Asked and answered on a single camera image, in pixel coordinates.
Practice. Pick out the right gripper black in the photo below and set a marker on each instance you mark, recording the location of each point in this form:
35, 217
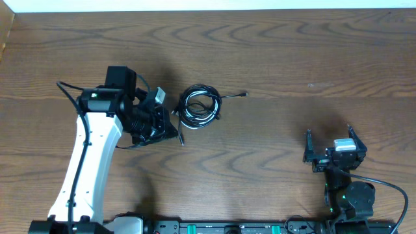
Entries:
362, 149

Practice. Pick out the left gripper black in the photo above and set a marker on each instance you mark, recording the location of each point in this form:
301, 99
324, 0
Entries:
164, 129

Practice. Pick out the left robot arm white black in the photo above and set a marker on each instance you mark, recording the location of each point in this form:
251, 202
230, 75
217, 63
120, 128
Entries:
105, 113

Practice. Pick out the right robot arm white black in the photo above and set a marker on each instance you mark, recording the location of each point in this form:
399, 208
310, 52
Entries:
350, 202

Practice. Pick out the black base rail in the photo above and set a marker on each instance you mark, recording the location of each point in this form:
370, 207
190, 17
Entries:
247, 227

